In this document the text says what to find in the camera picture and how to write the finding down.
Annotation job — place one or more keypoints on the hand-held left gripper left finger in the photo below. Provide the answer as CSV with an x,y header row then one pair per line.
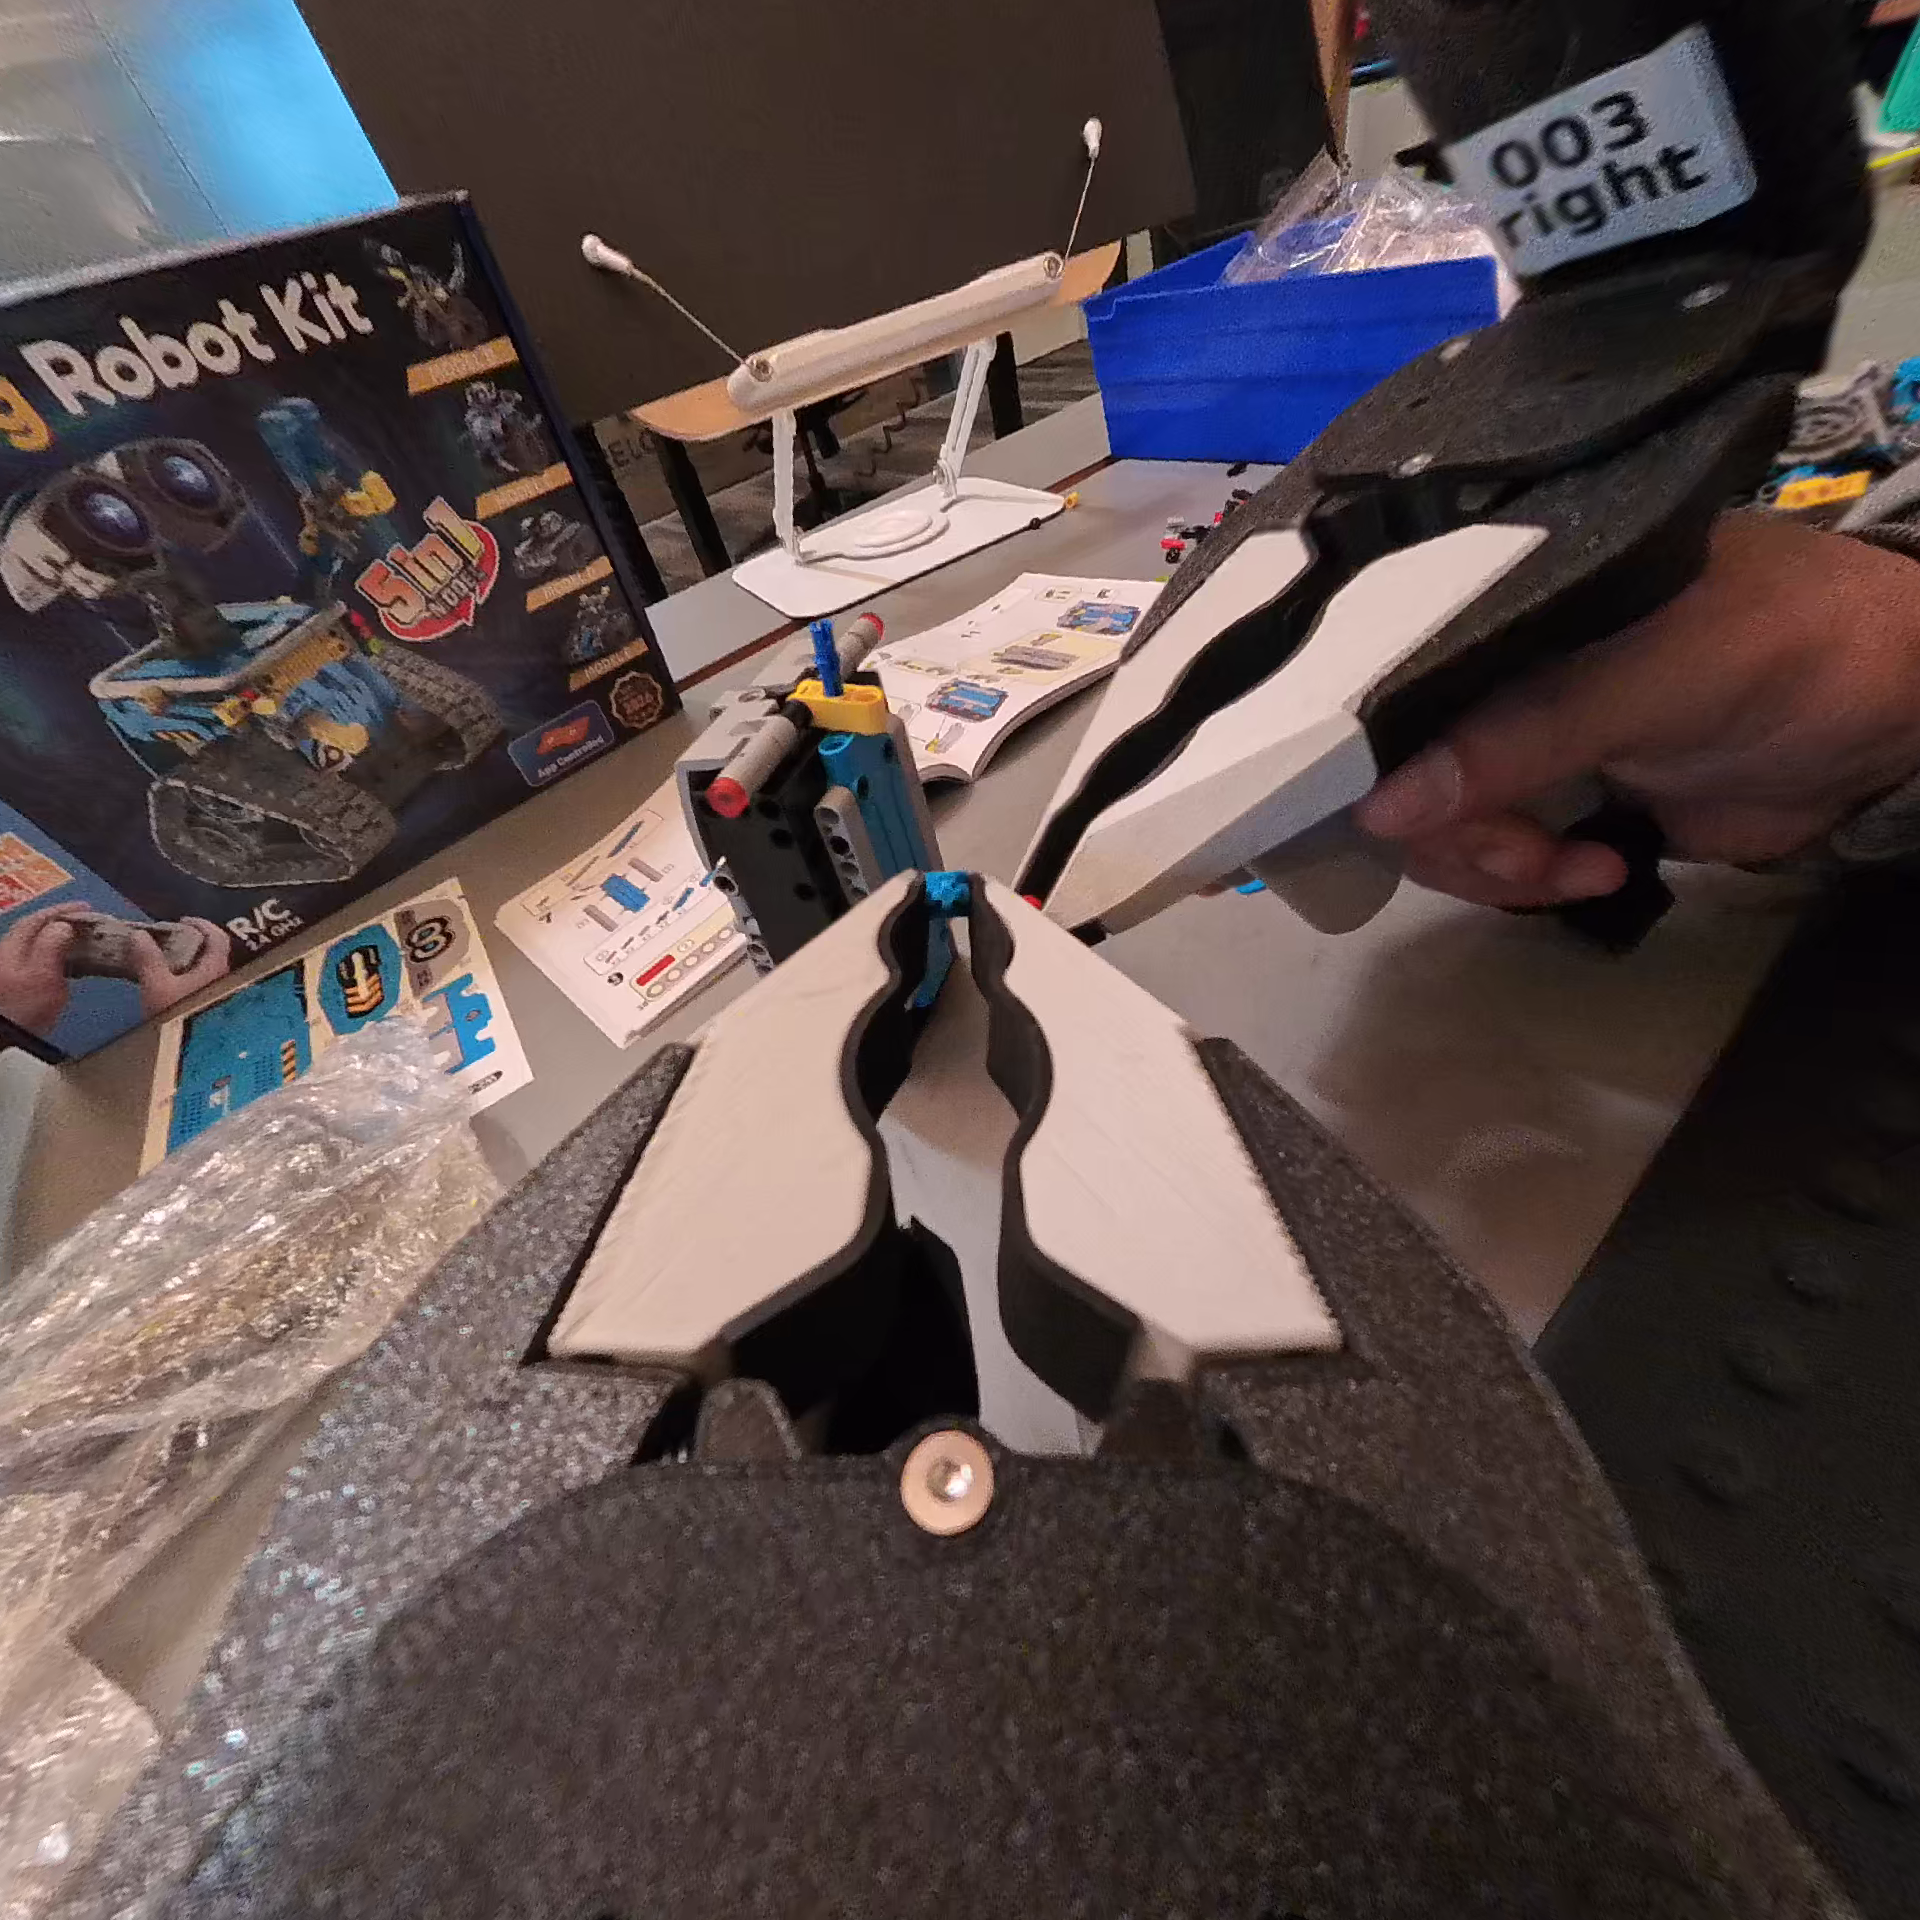
x,y
736,1200

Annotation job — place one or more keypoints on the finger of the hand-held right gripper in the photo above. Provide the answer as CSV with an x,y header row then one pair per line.
x,y
1321,721
1156,707

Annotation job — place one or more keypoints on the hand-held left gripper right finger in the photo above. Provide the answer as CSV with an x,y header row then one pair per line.
x,y
1171,1200

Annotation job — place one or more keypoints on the small blue connector brick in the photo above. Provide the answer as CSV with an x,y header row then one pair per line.
x,y
943,930

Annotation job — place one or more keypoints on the grey desk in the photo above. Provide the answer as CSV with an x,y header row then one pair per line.
x,y
1440,1053

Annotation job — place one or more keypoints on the person's right hand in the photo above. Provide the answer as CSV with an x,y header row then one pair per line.
x,y
1741,721

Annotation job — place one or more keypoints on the instruction booklet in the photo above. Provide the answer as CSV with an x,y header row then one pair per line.
x,y
1006,674

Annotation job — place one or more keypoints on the pile of small bricks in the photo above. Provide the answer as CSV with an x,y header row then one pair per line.
x,y
1855,434

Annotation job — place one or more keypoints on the blue plastic bin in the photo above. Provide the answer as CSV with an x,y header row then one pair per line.
x,y
1293,362

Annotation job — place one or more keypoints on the folded instruction leaflet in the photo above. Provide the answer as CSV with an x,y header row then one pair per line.
x,y
632,915

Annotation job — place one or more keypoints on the black blue brick model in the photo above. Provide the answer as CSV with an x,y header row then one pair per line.
x,y
797,825

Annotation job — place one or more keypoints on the blue sticker sheet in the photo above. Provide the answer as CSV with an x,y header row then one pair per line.
x,y
332,1037

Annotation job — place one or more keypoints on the black perforated panel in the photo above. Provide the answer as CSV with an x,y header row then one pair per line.
x,y
1773,1441

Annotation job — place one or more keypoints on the black monitor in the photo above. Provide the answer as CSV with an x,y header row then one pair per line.
x,y
751,152

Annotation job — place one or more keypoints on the robot kit box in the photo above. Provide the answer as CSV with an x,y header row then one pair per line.
x,y
271,601

